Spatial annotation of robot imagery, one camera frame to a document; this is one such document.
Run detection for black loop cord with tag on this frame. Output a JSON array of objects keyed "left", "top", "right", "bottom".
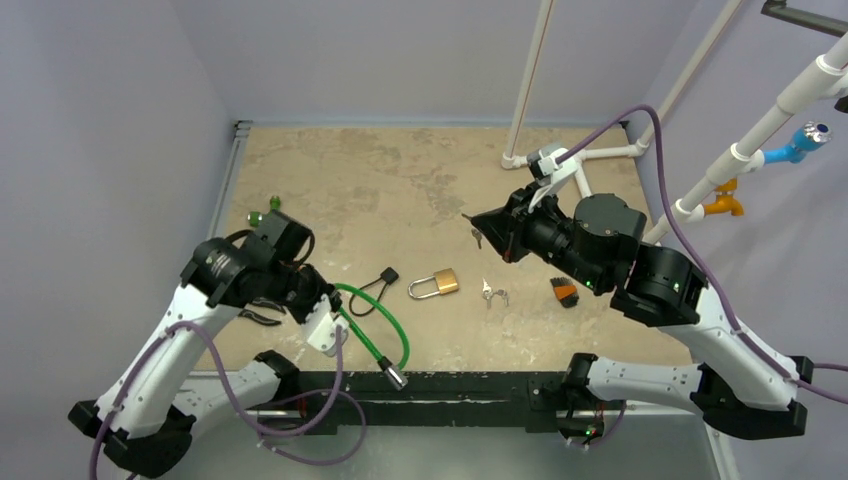
[{"left": 347, "top": 266, "right": 401, "bottom": 318}]

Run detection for brass padlock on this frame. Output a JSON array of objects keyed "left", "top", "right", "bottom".
[{"left": 407, "top": 268, "right": 460, "bottom": 300}]

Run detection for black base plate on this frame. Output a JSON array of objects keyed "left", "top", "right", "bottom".
[{"left": 264, "top": 370, "right": 627, "bottom": 437}]

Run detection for orange black brush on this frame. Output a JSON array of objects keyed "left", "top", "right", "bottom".
[{"left": 550, "top": 277, "right": 579, "bottom": 308}]

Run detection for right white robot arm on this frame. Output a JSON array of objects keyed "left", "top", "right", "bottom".
[{"left": 470, "top": 184, "right": 814, "bottom": 441}]

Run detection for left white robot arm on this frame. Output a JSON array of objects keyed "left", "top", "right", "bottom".
[{"left": 68, "top": 210, "right": 349, "bottom": 478}]

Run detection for green pipe fitting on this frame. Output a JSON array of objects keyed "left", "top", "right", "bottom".
[{"left": 247, "top": 195, "right": 283, "bottom": 228}]

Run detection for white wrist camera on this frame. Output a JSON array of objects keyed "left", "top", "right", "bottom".
[
  {"left": 301, "top": 294, "right": 350, "bottom": 357},
  {"left": 527, "top": 144, "right": 581, "bottom": 213}
]

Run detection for purple cable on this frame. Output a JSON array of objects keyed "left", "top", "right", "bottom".
[
  {"left": 563, "top": 104, "right": 848, "bottom": 405},
  {"left": 89, "top": 320, "right": 369, "bottom": 480}
]

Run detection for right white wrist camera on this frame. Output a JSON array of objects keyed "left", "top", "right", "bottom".
[{"left": 527, "top": 144, "right": 581, "bottom": 213}]

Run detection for white pvc pipe frame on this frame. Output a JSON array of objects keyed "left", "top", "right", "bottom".
[{"left": 500, "top": 0, "right": 848, "bottom": 261}]

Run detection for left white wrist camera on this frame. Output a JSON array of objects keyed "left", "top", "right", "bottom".
[{"left": 301, "top": 294, "right": 350, "bottom": 357}]

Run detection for orange tap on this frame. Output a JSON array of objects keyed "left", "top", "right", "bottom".
[{"left": 703, "top": 178, "right": 745, "bottom": 216}]

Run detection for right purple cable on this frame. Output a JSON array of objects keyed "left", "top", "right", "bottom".
[{"left": 563, "top": 104, "right": 848, "bottom": 405}]

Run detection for blue tap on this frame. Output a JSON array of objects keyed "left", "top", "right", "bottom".
[{"left": 764, "top": 121, "right": 832, "bottom": 165}]

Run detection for green cable lock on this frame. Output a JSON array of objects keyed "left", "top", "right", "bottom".
[{"left": 331, "top": 282, "right": 411, "bottom": 391}]

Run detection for black handled pliers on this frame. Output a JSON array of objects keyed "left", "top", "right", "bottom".
[{"left": 238, "top": 298, "right": 287, "bottom": 327}]

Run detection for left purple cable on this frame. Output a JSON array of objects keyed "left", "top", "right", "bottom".
[{"left": 89, "top": 320, "right": 369, "bottom": 480}]

